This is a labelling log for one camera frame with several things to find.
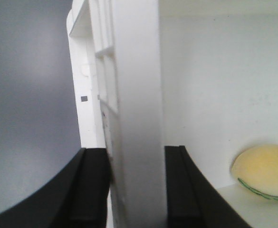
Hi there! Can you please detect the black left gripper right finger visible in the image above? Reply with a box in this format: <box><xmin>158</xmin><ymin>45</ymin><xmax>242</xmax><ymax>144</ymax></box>
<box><xmin>165</xmin><ymin>146</ymin><xmax>249</xmax><ymax>228</ymax></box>

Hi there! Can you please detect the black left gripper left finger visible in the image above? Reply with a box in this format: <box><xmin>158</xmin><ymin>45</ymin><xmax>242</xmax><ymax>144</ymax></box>
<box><xmin>0</xmin><ymin>148</ymin><xmax>111</xmax><ymax>228</ymax></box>

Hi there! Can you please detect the yellow round plush toy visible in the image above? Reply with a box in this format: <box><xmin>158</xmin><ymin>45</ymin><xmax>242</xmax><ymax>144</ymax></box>
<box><xmin>231</xmin><ymin>144</ymin><xmax>278</xmax><ymax>201</ymax></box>

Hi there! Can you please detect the white plastic tote box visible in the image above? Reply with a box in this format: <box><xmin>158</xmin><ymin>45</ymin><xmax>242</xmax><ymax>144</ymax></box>
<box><xmin>67</xmin><ymin>0</ymin><xmax>278</xmax><ymax>228</ymax></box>

